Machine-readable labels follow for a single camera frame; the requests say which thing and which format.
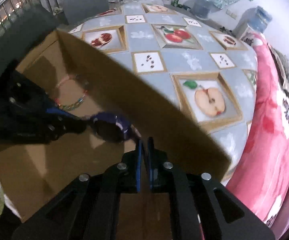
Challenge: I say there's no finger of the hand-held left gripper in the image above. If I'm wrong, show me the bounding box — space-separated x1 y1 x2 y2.
48 120 88 143
47 104 93 130

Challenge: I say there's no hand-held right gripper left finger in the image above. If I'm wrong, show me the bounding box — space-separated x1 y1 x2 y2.
12 140 145 240

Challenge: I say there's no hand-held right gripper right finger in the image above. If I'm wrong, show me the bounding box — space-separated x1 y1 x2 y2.
147 137 275 240

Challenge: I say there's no purple smartwatch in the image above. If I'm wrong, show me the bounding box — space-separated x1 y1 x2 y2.
84 112 142 143

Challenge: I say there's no cardboard box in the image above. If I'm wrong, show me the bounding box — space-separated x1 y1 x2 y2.
0 29 231 223

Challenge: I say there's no grey carpet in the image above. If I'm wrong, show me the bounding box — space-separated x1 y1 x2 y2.
0 4 67 93

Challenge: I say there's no fruit print tablecloth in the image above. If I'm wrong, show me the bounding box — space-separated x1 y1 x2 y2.
57 1 259 188

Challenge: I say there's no metal stair railing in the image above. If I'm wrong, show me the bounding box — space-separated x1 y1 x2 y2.
0 0 60 43

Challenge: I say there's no grey cabinet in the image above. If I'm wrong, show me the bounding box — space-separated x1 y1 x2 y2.
59 0 110 25

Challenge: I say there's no pink floral blanket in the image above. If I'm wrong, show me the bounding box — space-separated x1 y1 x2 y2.
226 32 289 228

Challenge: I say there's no grey lace pillow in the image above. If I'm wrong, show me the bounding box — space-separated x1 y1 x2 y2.
268 42 289 98

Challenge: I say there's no white water dispenser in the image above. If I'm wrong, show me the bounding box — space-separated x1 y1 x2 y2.
235 21 262 44

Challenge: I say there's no blue water jug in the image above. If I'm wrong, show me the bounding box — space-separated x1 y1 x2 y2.
192 0 216 19

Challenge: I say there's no blue dispenser water bottle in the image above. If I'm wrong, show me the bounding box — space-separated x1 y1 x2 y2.
251 6 272 32

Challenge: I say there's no multicolour bead bracelet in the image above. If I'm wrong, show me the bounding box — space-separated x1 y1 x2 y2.
54 74 90 111

